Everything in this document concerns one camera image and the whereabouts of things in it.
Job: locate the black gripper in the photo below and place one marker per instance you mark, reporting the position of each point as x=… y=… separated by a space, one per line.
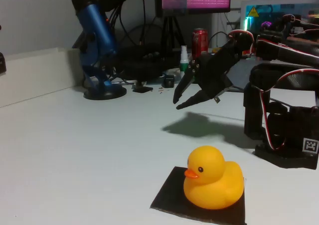
x=209 y=81

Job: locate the yellow rubber duck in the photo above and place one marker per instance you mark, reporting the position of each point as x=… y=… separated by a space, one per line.
x=214 y=185

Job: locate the black leader arm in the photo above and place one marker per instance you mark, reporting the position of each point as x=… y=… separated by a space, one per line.
x=279 y=28

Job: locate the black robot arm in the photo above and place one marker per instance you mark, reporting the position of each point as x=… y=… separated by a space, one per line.
x=259 y=105

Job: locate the black square pad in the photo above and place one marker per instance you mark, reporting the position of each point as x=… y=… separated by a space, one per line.
x=169 y=197

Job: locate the clear plastic wrapper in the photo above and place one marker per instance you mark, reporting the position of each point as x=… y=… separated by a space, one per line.
x=177 y=76

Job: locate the white green spray bottle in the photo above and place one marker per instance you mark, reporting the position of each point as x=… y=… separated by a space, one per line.
x=183 y=67

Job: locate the small black cube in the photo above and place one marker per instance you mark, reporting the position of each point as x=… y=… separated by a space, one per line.
x=168 y=81

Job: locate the yellow orange tool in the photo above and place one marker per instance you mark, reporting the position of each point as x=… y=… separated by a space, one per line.
x=216 y=50

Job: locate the red soda can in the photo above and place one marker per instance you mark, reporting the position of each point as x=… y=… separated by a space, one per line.
x=199 y=43

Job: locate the grey desk mat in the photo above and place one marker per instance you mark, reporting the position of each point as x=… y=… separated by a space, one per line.
x=239 y=75

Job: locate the black desk device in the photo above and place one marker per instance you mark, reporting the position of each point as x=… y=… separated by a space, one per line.
x=139 y=65

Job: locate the black tripod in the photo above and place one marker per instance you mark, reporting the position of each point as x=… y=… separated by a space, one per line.
x=170 y=21

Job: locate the blue microphone with stand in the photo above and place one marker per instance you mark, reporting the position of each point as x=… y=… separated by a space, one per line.
x=97 y=23

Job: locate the black white marker tag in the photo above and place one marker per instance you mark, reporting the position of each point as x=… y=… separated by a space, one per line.
x=310 y=145

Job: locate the white wooden box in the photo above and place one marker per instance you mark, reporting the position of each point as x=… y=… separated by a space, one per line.
x=37 y=72

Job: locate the small black object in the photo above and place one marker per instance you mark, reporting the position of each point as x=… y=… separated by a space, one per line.
x=2 y=64

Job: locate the small black base plate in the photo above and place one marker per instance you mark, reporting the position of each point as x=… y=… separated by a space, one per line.
x=142 y=89

